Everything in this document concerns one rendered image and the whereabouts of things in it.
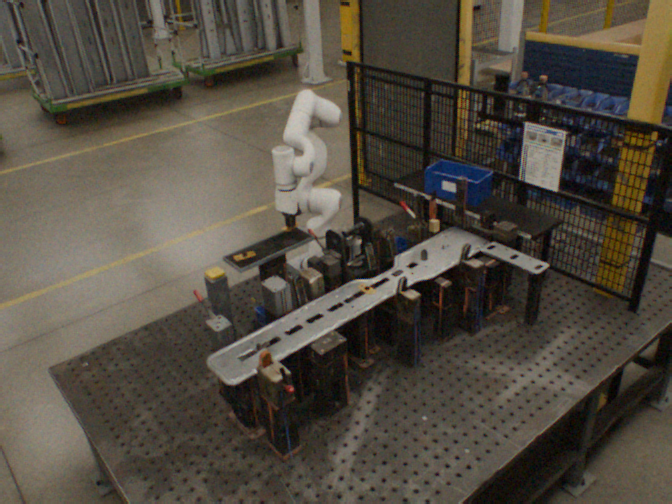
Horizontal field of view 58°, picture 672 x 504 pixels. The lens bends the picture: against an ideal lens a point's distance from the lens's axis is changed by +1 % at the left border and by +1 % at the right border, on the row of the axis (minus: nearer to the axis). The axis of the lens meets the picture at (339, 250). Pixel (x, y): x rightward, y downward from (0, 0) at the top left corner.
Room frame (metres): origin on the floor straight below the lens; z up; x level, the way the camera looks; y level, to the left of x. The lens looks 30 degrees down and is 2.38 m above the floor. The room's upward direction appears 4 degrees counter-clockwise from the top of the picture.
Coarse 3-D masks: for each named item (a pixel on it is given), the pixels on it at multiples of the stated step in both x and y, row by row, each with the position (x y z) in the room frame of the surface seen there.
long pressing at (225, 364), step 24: (432, 240) 2.38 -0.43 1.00; (456, 240) 2.37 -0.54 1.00; (480, 240) 2.36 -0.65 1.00; (408, 264) 2.19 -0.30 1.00; (432, 264) 2.18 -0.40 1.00; (456, 264) 2.18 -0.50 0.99; (384, 288) 2.02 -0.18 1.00; (312, 312) 1.88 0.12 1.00; (336, 312) 1.87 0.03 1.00; (360, 312) 1.87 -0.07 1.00; (264, 336) 1.75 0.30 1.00; (288, 336) 1.74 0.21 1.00; (312, 336) 1.74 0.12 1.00; (216, 360) 1.64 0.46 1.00
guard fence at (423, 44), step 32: (352, 0) 5.29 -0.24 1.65; (384, 0) 5.01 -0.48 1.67; (416, 0) 4.72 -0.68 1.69; (448, 0) 4.47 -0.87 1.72; (352, 32) 5.30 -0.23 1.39; (384, 32) 5.02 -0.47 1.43; (416, 32) 4.72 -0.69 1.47; (448, 32) 4.47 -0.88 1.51; (384, 64) 5.03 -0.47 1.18; (416, 64) 4.72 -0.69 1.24; (448, 64) 4.46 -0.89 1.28; (416, 96) 4.73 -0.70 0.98; (448, 96) 4.44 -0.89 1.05; (416, 128) 4.72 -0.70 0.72; (384, 160) 5.04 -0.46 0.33
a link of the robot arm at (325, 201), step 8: (312, 192) 2.53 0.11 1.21; (320, 192) 2.53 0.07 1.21; (328, 192) 2.52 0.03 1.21; (336, 192) 2.53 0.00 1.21; (312, 200) 2.51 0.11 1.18; (320, 200) 2.50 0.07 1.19; (328, 200) 2.49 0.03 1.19; (336, 200) 2.49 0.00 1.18; (312, 208) 2.50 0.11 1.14; (320, 208) 2.49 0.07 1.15; (328, 208) 2.48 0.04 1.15; (336, 208) 2.48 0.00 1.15; (320, 216) 2.55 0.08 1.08; (328, 216) 2.48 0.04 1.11; (312, 224) 2.53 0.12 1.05; (320, 224) 2.49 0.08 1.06; (328, 224) 2.52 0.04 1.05; (320, 232) 2.50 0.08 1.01
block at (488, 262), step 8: (488, 264) 2.18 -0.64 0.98; (496, 264) 2.18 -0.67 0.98; (488, 272) 2.16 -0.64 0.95; (496, 272) 2.17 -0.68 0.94; (488, 280) 2.16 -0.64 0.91; (496, 280) 2.18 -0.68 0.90; (488, 288) 2.16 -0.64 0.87; (488, 296) 2.17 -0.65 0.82; (488, 304) 2.16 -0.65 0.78; (480, 312) 2.18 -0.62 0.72; (488, 312) 2.16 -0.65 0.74; (496, 312) 2.19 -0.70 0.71
